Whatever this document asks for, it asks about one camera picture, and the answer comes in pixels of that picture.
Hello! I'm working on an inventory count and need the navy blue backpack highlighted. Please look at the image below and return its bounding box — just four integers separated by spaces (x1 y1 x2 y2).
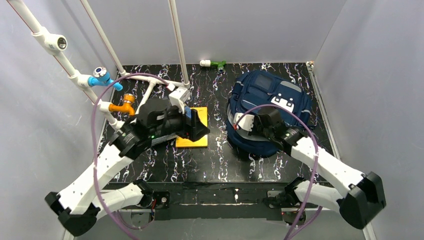
226 70 313 157

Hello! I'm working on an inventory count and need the dark blue hardcover book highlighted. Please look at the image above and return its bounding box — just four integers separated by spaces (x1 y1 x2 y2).
151 133 178 147

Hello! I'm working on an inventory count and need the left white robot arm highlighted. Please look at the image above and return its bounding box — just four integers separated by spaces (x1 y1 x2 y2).
45 98 210 237

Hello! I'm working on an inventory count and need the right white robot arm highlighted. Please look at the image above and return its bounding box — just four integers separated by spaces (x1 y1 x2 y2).
253 104 387 230

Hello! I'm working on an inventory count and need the yellow notebook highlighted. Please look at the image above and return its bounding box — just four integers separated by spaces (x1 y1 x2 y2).
175 106 210 148

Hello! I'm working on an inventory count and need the green white pipe fitting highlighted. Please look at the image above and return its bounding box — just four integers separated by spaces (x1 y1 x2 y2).
199 59 227 74

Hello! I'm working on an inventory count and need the orange plastic tap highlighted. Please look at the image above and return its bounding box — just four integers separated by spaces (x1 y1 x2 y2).
108 93 136 117

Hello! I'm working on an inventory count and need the blue plastic tap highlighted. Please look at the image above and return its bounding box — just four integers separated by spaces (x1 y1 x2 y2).
87 66 114 87

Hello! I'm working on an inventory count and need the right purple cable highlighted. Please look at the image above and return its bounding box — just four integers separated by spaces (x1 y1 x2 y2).
233 104 324 240

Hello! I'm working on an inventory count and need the purple cable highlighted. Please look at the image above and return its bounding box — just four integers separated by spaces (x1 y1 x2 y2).
233 104 324 240
91 72 176 240

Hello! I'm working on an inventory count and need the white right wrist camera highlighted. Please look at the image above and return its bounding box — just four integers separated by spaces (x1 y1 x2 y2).
233 112 255 132

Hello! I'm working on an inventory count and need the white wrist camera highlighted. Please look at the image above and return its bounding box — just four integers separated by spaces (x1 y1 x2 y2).
233 112 255 132
166 83 191 114

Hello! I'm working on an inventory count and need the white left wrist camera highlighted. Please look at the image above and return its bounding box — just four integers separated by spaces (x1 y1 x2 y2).
166 83 191 114

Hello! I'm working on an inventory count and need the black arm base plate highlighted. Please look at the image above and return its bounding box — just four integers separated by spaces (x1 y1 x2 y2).
148 182 300 221

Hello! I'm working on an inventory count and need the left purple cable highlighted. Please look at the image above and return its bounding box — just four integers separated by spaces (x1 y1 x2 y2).
91 72 176 240

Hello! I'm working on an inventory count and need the aluminium rail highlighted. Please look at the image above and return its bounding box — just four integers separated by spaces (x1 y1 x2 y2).
62 198 379 240

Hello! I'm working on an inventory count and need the white pvc pipe frame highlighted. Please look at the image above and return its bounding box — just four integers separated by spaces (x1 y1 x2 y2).
0 0 178 132

